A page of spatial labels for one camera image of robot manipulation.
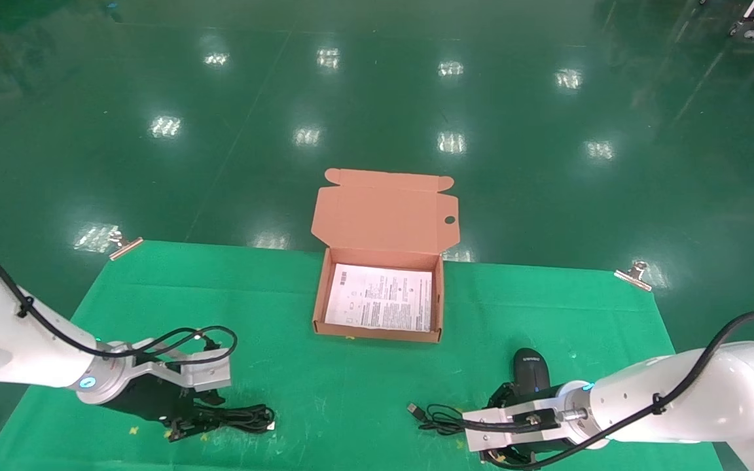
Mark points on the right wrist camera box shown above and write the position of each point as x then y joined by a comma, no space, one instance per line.
501,428

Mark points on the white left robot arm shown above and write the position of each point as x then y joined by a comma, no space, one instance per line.
10,333

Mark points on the white printed instruction sheet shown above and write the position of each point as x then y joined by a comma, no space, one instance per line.
377,297

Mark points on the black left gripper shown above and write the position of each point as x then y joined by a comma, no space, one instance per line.
148,399

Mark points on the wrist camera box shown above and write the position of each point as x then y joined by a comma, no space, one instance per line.
207,373
501,428

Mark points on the green table cloth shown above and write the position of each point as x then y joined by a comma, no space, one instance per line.
351,392

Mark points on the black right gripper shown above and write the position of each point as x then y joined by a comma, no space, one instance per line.
537,456

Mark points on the metal binder clip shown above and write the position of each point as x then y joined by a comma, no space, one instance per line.
125,247
632,276

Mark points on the brown cardboard box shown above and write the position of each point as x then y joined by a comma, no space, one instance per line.
383,216

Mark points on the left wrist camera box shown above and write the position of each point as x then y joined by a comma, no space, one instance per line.
207,373

